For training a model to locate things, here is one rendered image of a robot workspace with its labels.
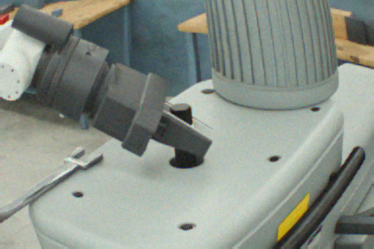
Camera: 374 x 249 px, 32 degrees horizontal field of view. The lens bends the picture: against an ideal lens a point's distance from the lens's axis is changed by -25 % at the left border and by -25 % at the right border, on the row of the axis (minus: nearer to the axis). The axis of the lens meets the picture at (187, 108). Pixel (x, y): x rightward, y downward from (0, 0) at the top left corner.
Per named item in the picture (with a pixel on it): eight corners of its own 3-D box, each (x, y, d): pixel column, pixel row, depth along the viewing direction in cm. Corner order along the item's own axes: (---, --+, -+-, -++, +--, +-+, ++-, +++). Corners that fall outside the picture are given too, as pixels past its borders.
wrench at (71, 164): (4, 227, 73) (2, 222, 72) (-12, 217, 75) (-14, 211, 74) (103, 159, 91) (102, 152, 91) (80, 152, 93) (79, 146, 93)
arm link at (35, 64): (44, 132, 85) (-15, 94, 84) (67, 75, 93) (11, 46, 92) (66, 66, 77) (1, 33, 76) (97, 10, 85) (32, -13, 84)
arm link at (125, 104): (141, 133, 96) (60, 90, 94) (177, 60, 92) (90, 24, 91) (130, 181, 84) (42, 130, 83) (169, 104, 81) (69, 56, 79)
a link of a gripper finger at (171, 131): (202, 159, 89) (147, 134, 88) (215, 134, 87) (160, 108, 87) (201, 165, 87) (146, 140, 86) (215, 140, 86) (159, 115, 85)
